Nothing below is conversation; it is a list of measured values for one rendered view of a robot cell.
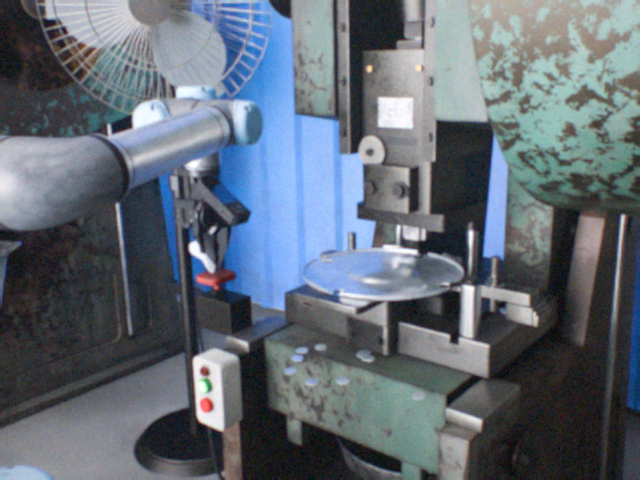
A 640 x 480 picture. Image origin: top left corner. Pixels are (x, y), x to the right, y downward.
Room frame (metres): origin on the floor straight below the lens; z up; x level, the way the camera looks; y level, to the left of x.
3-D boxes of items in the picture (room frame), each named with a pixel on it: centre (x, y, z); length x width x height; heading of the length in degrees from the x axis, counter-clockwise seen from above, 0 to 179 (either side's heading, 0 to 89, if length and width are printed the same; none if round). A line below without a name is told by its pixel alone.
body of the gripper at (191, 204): (1.34, 0.23, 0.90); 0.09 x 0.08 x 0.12; 51
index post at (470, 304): (1.08, -0.25, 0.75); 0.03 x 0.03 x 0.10; 51
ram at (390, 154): (1.26, -0.17, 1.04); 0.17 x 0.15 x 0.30; 141
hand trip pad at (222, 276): (1.32, 0.21, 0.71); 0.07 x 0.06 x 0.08; 141
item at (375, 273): (1.19, -0.11, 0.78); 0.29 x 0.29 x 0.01
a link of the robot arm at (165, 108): (1.23, 0.25, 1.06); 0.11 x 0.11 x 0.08; 65
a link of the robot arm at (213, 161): (1.33, 0.23, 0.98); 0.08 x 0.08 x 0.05
